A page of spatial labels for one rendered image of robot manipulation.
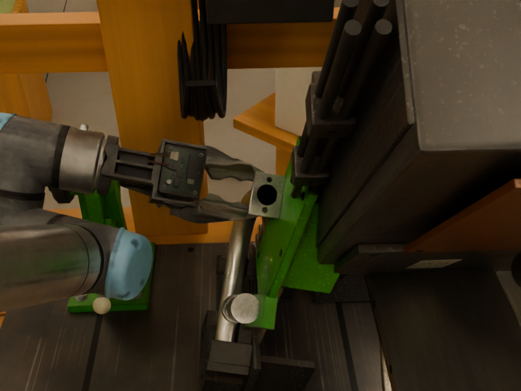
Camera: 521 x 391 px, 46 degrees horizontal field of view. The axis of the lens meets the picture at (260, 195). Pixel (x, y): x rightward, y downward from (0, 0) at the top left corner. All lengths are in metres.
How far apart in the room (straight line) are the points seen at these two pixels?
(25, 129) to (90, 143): 0.07
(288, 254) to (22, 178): 0.31
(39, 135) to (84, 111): 2.68
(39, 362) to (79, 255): 0.44
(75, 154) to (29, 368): 0.42
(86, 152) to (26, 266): 0.21
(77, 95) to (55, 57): 2.45
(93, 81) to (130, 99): 2.65
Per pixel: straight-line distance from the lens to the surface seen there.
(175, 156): 0.71
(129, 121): 1.07
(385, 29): 0.35
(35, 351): 1.05
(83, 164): 0.73
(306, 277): 0.78
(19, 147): 0.74
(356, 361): 0.99
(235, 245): 0.90
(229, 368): 0.89
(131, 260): 0.66
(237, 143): 3.04
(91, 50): 1.12
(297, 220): 0.70
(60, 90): 3.66
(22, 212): 0.74
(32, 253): 0.56
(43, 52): 1.14
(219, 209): 0.77
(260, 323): 0.79
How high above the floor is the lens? 1.69
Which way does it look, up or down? 39 degrees down
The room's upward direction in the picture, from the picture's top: straight up
